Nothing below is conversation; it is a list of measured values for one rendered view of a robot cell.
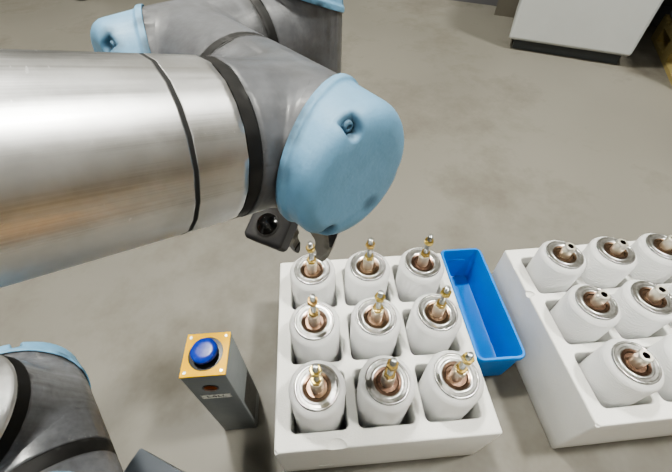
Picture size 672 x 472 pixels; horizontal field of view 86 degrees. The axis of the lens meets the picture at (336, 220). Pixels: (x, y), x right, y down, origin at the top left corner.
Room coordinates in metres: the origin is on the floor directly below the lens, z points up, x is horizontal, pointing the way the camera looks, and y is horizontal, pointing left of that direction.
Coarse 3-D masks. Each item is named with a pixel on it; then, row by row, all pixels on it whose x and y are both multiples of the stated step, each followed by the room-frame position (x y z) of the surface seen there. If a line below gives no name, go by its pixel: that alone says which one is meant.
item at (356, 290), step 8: (352, 256) 0.47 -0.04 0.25; (352, 280) 0.42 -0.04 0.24; (360, 280) 0.41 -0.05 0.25; (376, 280) 0.41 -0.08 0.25; (384, 280) 0.42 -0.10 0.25; (344, 288) 0.45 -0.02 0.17; (352, 288) 0.41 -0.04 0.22; (360, 288) 0.40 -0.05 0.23; (368, 288) 0.40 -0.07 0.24; (376, 288) 0.40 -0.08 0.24; (384, 288) 0.42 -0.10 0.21; (352, 296) 0.41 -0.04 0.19; (360, 296) 0.40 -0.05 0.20; (368, 296) 0.40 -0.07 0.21; (352, 304) 0.41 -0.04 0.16
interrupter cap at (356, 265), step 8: (360, 256) 0.47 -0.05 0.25; (376, 256) 0.47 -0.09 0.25; (352, 264) 0.45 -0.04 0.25; (360, 264) 0.45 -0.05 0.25; (376, 264) 0.45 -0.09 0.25; (384, 264) 0.45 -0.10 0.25; (352, 272) 0.43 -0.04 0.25; (360, 272) 0.43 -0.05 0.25; (368, 272) 0.43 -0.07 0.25; (376, 272) 0.43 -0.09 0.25; (384, 272) 0.43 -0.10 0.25; (368, 280) 0.41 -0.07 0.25
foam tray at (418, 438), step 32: (288, 288) 0.44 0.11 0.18; (288, 320) 0.36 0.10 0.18; (288, 352) 0.29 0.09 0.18; (288, 384) 0.23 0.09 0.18; (352, 384) 0.23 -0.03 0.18; (416, 384) 0.23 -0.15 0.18; (288, 416) 0.18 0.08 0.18; (352, 416) 0.18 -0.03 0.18; (416, 416) 0.18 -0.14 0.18; (480, 416) 0.18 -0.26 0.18; (288, 448) 0.13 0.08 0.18; (320, 448) 0.13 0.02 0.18; (352, 448) 0.13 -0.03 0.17; (384, 448) 0.13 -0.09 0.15; (416, 448) 0.14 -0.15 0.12; (448, 448) 0.15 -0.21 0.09; (480, 448) 0.15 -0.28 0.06
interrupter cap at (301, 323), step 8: (320, 304) 0.35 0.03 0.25; (304, 312) 0.34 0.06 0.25; (320, 312) 0.34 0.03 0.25; (328, 312) 0.34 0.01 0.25; (296, 320) 0.32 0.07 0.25; (304, 320) 0.32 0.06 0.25; (320, 320) 0.32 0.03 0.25; (328, 320) 0.32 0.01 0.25; (296, 328) 0.30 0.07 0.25; (304, 328) 0.30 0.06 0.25; (312, 328) 0.31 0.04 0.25; (320, 328) 0.31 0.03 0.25; (328, 328) 0.30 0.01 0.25; (304, 336) 0.29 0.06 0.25; (312, 336) 0.29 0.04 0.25; (320, 336) 0.29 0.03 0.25
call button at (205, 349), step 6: (198, 342) 0.24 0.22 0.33; (204, 342) 0.24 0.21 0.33; (210, 342) 0.24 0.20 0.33; (192, 348) 0.23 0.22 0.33; (198, 348) 0.23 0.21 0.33; (204, 348) 0.23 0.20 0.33; (210, 348) 0.23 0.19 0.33; (216, 348) 0.23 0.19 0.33; (192, 354) 0.22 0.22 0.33; (198, 354) 0.22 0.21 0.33; (204, 354) 0.22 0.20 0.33; (210, 354) 0.22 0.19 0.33; (216, 354) 0.23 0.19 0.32; (198, 360) 0.21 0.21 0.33; (204, 360) 0.21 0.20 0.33; (210, 360) 0.22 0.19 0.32
